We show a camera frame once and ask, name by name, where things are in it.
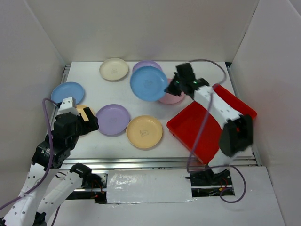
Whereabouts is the blue plate with bear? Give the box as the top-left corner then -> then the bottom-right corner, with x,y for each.
130,66 -> 169,101

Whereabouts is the purple plate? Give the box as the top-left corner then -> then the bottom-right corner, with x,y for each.
96,104 -> 130,136
132,60 -> 162,73

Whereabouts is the orange plate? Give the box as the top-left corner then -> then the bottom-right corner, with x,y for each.
126,115 -> 163,149
76,105 -> 96,122

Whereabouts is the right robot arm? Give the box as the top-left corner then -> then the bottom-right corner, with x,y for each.
165,63 -> 256,186

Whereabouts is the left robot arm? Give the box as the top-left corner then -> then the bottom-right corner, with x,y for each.
0,107 -> 99,226

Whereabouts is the red plastic bin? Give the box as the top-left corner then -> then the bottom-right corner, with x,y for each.
166,85 -> 257,164

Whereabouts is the pink plate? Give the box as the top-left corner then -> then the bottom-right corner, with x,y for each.
158,92 -> 185,105

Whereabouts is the blue plate at left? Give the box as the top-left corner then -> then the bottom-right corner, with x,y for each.
51,82 -> 85,104

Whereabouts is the cream plate at back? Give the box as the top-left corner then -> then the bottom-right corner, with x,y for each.
99,58 -> 129,81

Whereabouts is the white tape patch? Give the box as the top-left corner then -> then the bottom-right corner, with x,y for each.
106,169 -> 193,204

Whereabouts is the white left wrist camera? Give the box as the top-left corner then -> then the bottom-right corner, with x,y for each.
58,97 -> 79,116

